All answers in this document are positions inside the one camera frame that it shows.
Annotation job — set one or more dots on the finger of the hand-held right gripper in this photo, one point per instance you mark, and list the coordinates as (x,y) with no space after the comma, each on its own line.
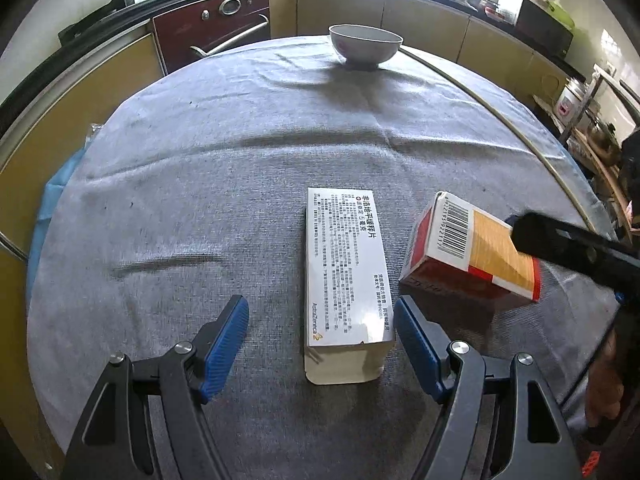
(575,250)

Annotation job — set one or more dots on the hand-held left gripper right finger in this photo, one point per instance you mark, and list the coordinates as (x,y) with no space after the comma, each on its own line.
(417,350)

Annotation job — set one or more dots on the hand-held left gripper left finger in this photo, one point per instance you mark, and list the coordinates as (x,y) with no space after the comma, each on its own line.
(225,345)

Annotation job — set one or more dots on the red and yellow box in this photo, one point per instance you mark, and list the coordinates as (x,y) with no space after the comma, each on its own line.
(470,245)

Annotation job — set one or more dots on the white medicine box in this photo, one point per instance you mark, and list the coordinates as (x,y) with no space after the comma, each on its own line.
(345,270)

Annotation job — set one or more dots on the person's right hand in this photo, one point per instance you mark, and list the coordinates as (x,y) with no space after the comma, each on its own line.
(605,385)

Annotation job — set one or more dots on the metal storage rack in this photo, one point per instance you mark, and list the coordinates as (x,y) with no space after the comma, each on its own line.
(607,180)

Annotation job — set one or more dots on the metal pot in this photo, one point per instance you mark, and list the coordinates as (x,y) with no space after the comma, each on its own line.
(602,137)

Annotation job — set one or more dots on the white rice cooker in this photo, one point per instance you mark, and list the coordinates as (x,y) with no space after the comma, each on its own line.
(570,102)

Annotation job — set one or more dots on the grey tablecloth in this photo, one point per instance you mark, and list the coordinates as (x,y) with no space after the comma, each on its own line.
(200,185)

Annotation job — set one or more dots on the black microwave oven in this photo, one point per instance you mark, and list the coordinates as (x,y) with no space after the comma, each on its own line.
(545,35)

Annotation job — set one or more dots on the green bag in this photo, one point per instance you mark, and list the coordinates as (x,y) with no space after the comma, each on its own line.
(555,10)

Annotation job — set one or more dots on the white ceramic bowl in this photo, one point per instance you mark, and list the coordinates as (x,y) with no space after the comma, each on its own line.
(365,45)

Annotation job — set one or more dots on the yellow base cabinets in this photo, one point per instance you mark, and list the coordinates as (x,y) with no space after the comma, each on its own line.
(340,10)

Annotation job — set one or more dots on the black kitchen countertop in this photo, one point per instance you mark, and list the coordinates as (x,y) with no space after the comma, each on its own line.
(100,20)

